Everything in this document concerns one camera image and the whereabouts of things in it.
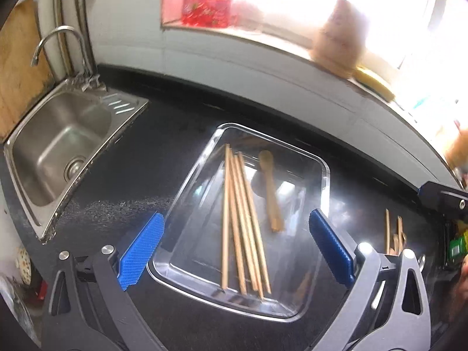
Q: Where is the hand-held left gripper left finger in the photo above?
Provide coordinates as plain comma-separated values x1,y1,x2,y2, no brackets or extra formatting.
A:
42,211,166,351

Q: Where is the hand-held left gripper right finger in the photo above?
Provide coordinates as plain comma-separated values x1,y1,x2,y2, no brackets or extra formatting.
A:
308,208,433,351

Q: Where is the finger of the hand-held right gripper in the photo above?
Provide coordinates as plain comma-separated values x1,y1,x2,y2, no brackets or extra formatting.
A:
418,180,468,221

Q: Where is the clear plastic tray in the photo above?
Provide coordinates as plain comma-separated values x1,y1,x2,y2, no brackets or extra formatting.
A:
147,122,332,324

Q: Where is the wooden spoon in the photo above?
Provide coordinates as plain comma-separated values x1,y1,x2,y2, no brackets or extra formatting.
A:
259,150,285,232

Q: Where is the group of wooden chopsticks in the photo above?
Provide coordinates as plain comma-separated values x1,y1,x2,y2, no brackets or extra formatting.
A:
220,143,407,300

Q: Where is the large bamboo canister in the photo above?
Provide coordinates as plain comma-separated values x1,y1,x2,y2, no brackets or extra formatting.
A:
443,127,468,177

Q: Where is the green label bottle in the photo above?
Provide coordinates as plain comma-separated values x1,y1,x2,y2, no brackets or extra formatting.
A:
447,227,468,261

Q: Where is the stainless steel sink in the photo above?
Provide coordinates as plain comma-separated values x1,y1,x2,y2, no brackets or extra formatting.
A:
3,78,151,242

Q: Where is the yellow sponge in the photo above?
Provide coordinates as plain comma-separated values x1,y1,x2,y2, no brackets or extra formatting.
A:
352,65,396,102

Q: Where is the wooden cutting board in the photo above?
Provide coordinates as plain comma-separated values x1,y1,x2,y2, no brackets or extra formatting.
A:
0,0,56,144

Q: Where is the chrome faucet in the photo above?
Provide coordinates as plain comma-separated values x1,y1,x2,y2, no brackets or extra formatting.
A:
30,25,102,89

